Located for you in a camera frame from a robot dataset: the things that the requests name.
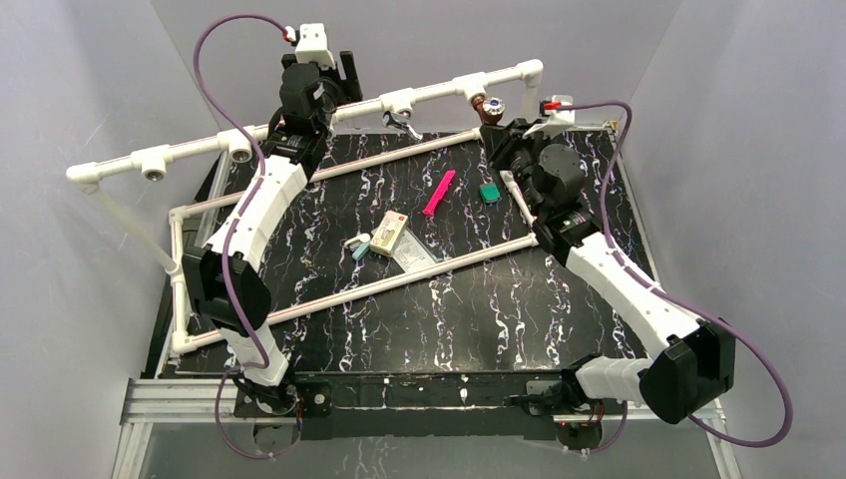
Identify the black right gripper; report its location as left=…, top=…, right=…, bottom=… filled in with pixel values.
left=483, top=118, right=555, bottom=218

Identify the brown water faucet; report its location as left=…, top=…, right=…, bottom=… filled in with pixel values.
left=470, top=94, right=506, bottom=126

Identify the white PVC pipe frame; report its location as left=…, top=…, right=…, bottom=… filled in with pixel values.
left=66, top=59, right=544, bottom=355

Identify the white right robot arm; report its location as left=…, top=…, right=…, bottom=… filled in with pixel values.
left=480, top=119, right=736, bottom=424

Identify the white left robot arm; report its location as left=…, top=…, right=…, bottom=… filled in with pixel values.
left=183, top=51, right=362, bottom=415

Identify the chrome water faucet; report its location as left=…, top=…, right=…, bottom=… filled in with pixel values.
left=382, top=111, right=423, bottom=142

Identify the green square block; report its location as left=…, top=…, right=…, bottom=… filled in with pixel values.
left=479, top=183, right=501, bottom=205

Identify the pink plastic strip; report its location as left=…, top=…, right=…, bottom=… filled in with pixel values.
left=422, top=170, right=456, bottom=217

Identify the clear plastic bag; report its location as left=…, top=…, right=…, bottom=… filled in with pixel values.
left=392, top=230, right=438, bottom=273

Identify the small beige cardboard box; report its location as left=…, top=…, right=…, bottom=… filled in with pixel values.
left=370, top=211, right=408, bottom=257

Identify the white small clip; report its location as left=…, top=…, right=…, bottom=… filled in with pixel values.
left=343, top=233, right=371, bottom=250

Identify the light blue small block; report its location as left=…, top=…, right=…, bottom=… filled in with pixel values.
left=351, top=241, right=371, bottom=261

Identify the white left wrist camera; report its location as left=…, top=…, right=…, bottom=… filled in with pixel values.
left=282, top=23, right=337, bottom=70

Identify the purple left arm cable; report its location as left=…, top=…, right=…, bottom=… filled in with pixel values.
left=192, top=13, right=298, bottom=461

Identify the aluminium table frame rail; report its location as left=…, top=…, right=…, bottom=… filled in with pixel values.
left=113, top=372, right=741, bottom=478

